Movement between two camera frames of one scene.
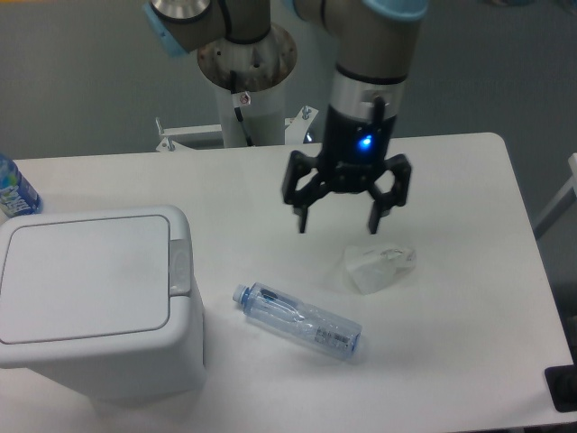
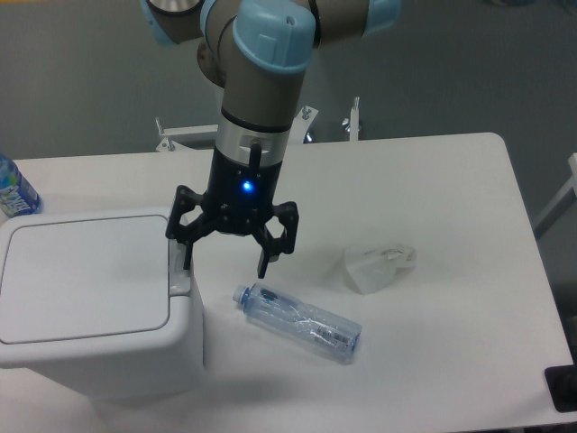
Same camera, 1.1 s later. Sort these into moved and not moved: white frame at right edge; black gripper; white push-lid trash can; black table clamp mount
Moved: black gripper
Not moved: white push-lid trash can; black table clamp mount; white frame at right edge
